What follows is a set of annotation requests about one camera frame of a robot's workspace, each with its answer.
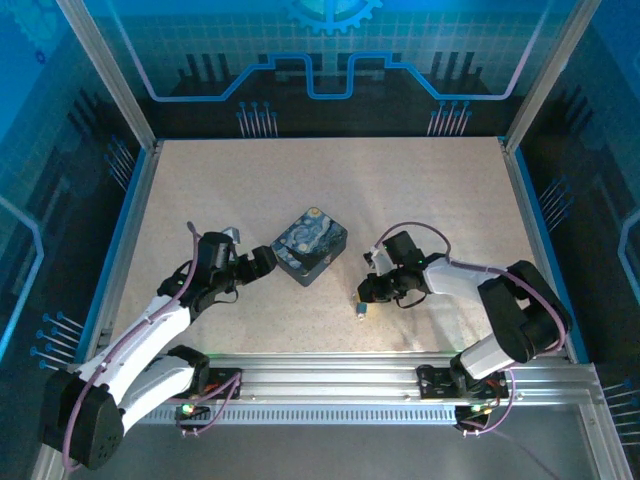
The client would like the starry night print tin box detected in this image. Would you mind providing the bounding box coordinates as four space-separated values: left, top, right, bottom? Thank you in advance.
269 205 349 288

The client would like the small board with LED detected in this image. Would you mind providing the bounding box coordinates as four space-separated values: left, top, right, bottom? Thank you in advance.
174 399 211 426
457 399 501 426

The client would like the aluminium mounting rail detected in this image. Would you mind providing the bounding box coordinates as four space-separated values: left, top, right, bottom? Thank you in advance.
139 351 601 407

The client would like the aluminium side frame bar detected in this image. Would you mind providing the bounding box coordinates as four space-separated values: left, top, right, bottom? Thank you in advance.
499 137 632 480
29 139 164 480

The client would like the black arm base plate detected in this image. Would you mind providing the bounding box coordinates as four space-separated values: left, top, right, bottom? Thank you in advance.
417 364 514 401
164 367 244 401

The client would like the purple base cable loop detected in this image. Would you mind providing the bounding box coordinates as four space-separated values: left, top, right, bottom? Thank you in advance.
174 374 244 437
457 387 569 480

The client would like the slotted grey cable duct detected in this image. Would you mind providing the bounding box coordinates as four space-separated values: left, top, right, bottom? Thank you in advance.
137 404 464 426

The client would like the aluminium frame post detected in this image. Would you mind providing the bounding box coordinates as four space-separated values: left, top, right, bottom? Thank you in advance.
503 0 601 151
53 0 162 151

